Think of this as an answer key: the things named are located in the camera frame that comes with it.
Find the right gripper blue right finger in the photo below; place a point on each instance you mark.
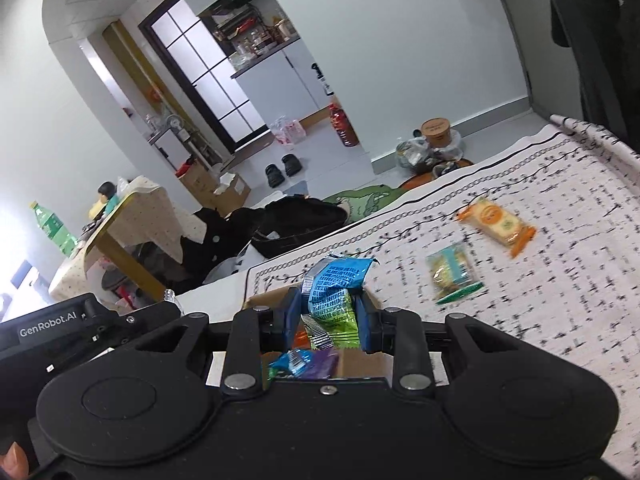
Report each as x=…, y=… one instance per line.
x=368, y=322

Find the left black slipper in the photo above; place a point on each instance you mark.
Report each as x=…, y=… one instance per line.
x=274, y=176

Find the yellow leg round table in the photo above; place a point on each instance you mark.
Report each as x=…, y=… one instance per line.
x=104, y=242

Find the brown cardboard box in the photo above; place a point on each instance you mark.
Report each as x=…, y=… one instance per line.
x=333, y=363

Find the right black slipper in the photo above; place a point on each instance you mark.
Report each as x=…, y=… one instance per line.
x=292, y=165

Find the patterned white bed cloth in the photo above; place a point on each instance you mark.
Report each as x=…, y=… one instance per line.
x=573, y=290

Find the black bag on floor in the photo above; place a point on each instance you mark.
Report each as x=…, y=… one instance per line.
x=294, y=221

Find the dotted cream tablecloth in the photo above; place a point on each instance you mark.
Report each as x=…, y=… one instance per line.
x=155, y=218

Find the white kitchen cabinet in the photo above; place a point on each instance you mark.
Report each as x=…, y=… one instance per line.
x=282, y=83

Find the green soda bottle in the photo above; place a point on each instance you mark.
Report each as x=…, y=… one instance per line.
x=54, y=229

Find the blue green snack packet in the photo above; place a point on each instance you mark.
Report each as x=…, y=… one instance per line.
x=329, y=290

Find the black frame glass door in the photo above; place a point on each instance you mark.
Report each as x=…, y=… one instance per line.
x=204, y=73

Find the clear plastic bag of items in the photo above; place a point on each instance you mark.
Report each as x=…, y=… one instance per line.
x=413, y=154

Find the small doll figure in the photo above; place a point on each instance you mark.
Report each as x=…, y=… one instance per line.
x=108, y=201

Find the green frog floor mat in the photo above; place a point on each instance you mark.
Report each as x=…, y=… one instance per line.
x=360, y=204

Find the orange rice cracker packet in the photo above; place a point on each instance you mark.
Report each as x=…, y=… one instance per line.
x=501, y=225

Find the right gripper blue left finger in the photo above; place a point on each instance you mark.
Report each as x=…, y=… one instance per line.
x=289, y=309

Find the teal yellow snack packet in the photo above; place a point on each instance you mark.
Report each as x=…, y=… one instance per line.
x=453, y=273

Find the red oil bottle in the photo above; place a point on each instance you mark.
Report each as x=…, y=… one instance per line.
x=342, y=126

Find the person's left hand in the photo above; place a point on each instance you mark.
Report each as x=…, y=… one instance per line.
x=15, y=463

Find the hanging dark clothes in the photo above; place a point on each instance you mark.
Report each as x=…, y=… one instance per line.
x=595, y=31

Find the brown lidded paper tub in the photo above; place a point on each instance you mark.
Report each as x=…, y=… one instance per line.
x=437, y=132

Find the black slipper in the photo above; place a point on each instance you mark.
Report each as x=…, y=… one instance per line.
x=274, y=176
x=292, y=165

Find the open cardboard box on floor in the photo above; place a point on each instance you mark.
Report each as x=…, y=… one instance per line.
x=223, y=192

